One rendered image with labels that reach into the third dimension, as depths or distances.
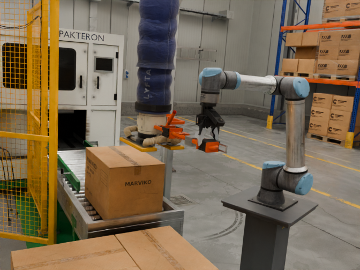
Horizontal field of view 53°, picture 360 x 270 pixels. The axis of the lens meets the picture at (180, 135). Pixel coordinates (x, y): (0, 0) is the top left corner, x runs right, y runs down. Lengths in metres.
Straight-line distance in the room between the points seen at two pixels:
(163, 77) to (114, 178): 0.74
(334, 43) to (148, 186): 8.20
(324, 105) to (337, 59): 1.21
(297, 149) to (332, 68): 7.82
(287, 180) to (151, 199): 0.92
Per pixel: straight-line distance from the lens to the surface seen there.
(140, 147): 2.12
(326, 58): 10.24
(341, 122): 9.93
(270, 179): 2.50
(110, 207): 2.49
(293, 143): 2.33
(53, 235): 3.26
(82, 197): 3.08
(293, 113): 2.28
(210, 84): 1.73
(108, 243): 2.33
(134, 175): 2.47
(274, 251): 2.60
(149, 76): 2.16
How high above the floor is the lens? 1.61
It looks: 10 degrees down
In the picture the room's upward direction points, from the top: 4 degrees clockwise
